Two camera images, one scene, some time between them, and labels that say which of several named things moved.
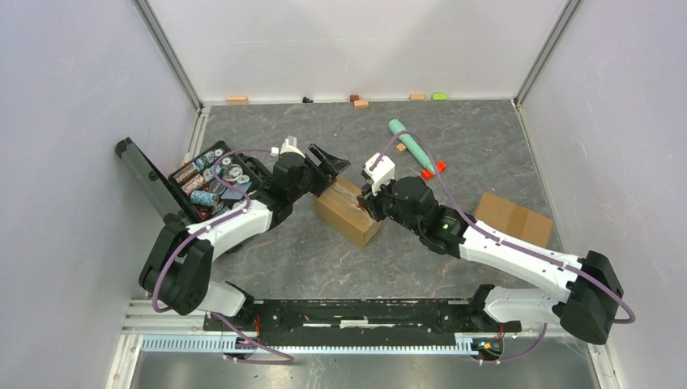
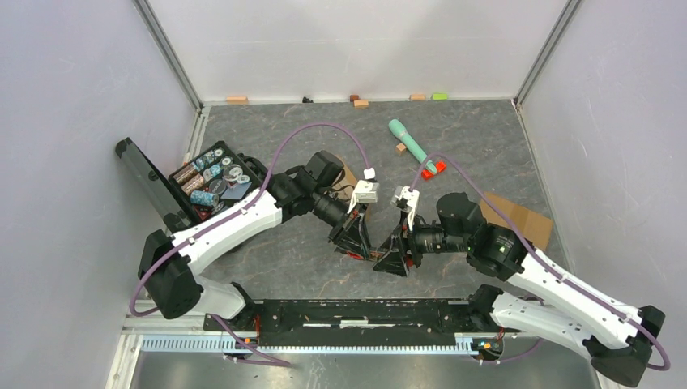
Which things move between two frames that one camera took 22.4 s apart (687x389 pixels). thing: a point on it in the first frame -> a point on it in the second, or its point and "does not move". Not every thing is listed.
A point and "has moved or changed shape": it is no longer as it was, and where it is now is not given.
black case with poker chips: [194, 191] does not move
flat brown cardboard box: [514, 220] does not move
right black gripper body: [382, 205] -> [407, 238]
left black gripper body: [318, 177] -> [339, 232]
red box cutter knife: [362, 204] has moved or changed shape
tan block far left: [236, 100] does not move
